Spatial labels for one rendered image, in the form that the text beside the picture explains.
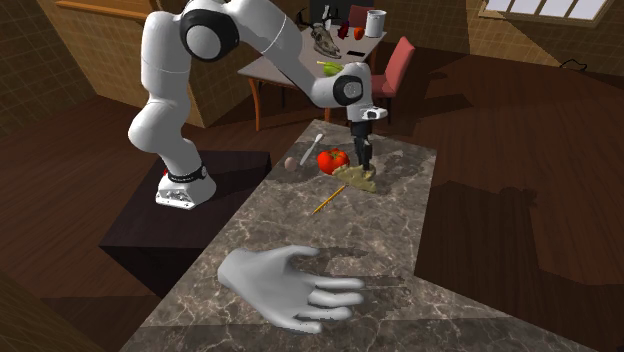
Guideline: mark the white spoon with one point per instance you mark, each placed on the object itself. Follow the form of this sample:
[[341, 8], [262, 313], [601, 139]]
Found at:
[[310, 149]]

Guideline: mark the dark robot stand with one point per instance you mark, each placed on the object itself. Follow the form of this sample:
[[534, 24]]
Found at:
[[146, 229]]

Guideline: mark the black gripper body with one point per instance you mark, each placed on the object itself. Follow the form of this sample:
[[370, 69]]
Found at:
[[361, 129]]

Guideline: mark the window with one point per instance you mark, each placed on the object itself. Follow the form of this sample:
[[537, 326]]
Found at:
[[546, 7]]

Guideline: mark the red tomato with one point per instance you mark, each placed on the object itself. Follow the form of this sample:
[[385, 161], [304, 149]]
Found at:
[[332, 160]]

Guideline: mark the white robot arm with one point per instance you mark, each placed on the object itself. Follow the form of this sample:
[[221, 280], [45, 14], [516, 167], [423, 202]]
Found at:
[[161, 73]]

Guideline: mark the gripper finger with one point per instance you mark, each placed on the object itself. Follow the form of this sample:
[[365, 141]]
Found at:
[[360, 152], [369, 155]]

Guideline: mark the brown egg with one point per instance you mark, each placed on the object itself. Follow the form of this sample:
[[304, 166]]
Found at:
[[291, 164]]

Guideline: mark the yellow pencil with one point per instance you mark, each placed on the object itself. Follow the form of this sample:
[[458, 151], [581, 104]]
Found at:
[[329, 199]]

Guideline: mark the beige lumpy flat object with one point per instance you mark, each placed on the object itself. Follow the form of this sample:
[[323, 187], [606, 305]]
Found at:
[[360, 179]]

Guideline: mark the grey hand model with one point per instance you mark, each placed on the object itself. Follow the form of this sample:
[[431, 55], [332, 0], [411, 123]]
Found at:
[[273, 287]]

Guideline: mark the red chair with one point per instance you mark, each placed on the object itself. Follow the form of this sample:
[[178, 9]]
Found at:
[[357, 15], [396, 63]]

